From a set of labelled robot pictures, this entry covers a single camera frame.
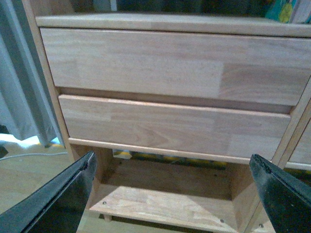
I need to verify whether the grey curtain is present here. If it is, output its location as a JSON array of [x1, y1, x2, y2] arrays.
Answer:
[[0, 0, 64, 146]]

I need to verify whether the wooden drawer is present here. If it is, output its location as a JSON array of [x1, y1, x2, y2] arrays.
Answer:
[[59, 95, 291, 159], [41, 28, 311, 106], [289, 122, 311, 165]]

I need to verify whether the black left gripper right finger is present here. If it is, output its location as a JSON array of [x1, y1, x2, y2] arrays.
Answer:
[[249, 154, 311, 233]]

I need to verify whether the white cable on floor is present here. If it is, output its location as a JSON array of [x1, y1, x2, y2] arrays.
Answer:
[[0, 150, 68, 162]]

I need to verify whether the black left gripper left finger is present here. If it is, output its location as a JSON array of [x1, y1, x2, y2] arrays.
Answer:
[[0, 151, 97, 233]]

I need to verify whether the left lower wooden drawer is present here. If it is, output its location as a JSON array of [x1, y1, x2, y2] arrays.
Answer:
[[59, 95, 291, 159]]

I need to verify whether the right lower wooden drawer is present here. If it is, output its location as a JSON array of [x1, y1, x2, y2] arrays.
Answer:
[[289, 122, 311, 165]]

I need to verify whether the left upper wooden drawer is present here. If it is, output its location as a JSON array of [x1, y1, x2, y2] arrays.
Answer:
[[41, 28, 311, 106]]

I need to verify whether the left wooden shelf unit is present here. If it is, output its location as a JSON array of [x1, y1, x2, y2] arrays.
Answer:
[[22, 0, 311, 233]]

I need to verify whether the teal covered thick book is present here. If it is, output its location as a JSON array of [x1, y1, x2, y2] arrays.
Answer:
[[264, 0, 299, 23]]

